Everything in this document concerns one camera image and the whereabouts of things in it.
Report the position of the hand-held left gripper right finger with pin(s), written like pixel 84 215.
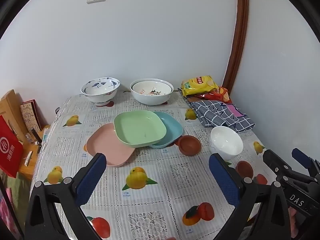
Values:
pixel 223 180

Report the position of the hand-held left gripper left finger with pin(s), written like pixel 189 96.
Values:
pixel 90 177

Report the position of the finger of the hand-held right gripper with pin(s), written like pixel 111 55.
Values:
pixel 302 156
pixel 275 161

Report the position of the small brown bowl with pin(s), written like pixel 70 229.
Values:
pixel 246 168
pixel 188 145

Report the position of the pink square plate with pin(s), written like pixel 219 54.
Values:
pixel 105 145

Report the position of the green square plate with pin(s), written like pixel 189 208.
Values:
pixel 138 128

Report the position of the blue square plate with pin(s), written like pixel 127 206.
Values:
pixel 172 130

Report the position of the plain white bowl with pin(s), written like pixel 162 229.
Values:
pixel 226 141

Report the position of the wooden side table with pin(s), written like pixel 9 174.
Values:
pixel 32 171

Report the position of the grey checked cloth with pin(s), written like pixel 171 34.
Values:
pixel 215 116

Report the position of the fruit print tablecloth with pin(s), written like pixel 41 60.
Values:
pixel 160 162

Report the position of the brown patterned box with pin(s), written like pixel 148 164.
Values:
pixel 31 116

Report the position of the blue patterned white bowl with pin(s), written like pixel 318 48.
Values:
pixel 100 92

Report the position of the red chips bag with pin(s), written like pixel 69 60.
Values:
pixel 217 93

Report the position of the red paper bag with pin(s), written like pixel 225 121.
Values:
pixel 8 147

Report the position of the large white bowl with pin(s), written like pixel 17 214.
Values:
pixel 150 99

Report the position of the yellow chips bag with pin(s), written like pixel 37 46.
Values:
pixel 197 85

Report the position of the orange print white bowl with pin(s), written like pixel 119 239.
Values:
pixel 150 90

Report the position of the wooden board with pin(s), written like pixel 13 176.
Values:
pixel 11 105

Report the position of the brown wooden door frame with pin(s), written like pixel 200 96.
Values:
pixel 237 42

